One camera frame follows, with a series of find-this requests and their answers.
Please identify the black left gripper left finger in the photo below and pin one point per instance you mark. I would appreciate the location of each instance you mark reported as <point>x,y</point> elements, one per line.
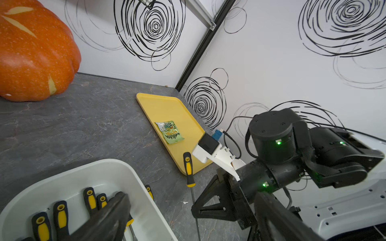
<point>108,224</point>

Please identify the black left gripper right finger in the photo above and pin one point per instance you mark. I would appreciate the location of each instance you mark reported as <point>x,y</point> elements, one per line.
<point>276,223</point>

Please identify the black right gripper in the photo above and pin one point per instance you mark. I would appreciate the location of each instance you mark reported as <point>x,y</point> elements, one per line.
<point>227,199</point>

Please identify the file tool top black-yellow handle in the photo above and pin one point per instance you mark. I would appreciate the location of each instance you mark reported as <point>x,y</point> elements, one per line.
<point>189,173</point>

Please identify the file tool black-yellow handle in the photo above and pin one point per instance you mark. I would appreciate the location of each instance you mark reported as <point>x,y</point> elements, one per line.
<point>41,227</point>
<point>90,200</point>
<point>189,173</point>
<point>60,215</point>
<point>149,190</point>

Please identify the white plastic storage box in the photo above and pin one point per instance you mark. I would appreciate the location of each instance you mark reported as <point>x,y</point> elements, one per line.
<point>107,176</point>

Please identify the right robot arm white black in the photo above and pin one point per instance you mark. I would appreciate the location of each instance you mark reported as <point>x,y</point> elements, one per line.
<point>288,150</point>

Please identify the green snack packet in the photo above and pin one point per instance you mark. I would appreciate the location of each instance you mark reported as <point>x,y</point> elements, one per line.
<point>170,132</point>

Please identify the yellow tray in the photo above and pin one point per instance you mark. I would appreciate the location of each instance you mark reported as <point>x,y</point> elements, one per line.
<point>160,109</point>

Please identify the orange pumpkin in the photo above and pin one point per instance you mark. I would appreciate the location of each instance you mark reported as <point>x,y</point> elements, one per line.
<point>39,56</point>

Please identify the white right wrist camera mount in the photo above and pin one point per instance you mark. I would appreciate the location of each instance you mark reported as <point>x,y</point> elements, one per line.
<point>210,149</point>

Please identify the aluminium wall rail back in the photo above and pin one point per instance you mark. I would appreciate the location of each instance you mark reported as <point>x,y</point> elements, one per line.
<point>201,11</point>

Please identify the black corner frame post right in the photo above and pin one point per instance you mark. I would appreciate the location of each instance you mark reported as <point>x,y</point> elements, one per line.
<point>219,19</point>

